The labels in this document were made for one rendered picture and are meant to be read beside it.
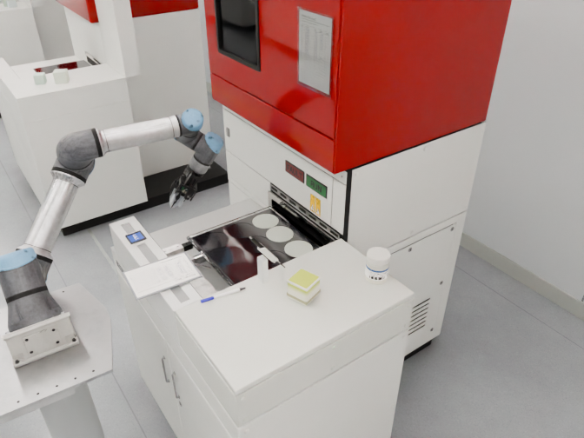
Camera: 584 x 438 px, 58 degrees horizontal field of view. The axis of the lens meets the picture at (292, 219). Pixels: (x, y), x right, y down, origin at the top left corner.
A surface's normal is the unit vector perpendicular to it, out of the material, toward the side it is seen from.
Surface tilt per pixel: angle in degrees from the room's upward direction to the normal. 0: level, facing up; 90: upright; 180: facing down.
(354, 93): 90
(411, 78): 90
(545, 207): 90
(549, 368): 0
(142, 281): 0
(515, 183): 90
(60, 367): 0
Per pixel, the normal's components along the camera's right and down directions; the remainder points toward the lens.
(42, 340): 0.53, 0.47
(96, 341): 0.00, -0.83
